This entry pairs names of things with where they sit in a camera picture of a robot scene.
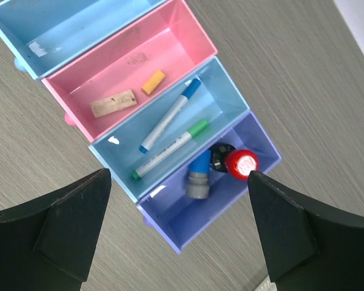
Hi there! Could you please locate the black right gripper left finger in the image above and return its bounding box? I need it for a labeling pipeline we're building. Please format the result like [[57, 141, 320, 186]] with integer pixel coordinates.
[[0, 169, 112, 290]]

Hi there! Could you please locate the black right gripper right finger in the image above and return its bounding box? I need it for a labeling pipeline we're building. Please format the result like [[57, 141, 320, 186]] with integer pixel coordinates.
[[248, 171, 364, 290]]

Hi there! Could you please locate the green white marker pen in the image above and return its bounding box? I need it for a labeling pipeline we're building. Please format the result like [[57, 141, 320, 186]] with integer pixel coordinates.
[[132, 119, 209, 180]]

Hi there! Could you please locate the red cap black stamp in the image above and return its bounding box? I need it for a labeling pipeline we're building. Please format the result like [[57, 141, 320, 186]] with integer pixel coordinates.
[[210, 142, 259, 181]]

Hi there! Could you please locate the blue grey glue stick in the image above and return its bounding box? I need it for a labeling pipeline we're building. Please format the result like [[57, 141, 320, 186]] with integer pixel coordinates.
[[186, 150, 211, 199]]

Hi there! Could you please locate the long beige eraser block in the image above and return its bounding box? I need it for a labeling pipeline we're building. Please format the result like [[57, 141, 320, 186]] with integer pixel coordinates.
[[90, 90, 137, 118]]

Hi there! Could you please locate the blue white marker pen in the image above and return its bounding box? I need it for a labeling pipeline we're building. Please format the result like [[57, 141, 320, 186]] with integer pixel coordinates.
[[139, 78, 201, 153]]

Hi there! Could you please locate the small yellow eraser block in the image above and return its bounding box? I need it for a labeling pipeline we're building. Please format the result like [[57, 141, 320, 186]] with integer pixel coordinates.
[[141, 70, 166, 96]]

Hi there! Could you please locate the white plastic file rack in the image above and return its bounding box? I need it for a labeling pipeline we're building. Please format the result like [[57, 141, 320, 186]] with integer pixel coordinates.
[[254, 276, 277, 291]]

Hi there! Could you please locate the light blue bin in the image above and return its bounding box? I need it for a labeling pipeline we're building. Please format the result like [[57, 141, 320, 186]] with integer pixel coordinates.
[[0, 0, 162, 80], [89, 57, 249, 203]]

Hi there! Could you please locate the purple plastic bin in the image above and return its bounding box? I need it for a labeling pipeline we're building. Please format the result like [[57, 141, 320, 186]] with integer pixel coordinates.
[[136, 112, 281, 253]]

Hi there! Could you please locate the left light blue bin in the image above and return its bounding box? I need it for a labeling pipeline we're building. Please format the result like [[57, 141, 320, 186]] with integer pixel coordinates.
[[0, 0, 162, 80]]

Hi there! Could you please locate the pink plastic bin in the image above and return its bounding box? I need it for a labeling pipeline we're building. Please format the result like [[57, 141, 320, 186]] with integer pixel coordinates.
[[42, 1, 218, 142]]

